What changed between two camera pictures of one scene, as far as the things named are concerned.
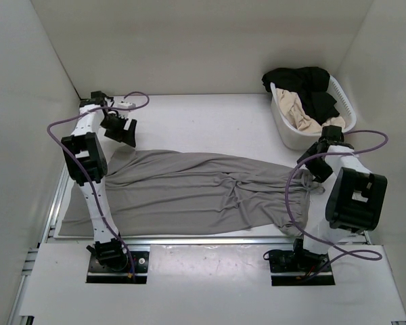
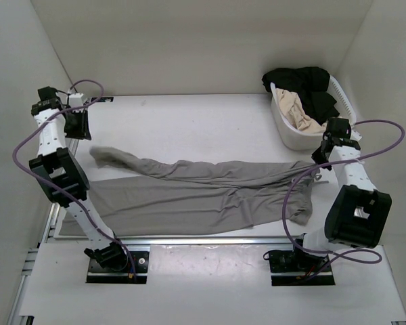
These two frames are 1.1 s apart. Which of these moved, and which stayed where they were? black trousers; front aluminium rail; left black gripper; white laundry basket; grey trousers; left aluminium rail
Moved: grey trousers; left black gripper
Stayed: front aluminium rail; black trousers; left aluminium rail; white laundry basket
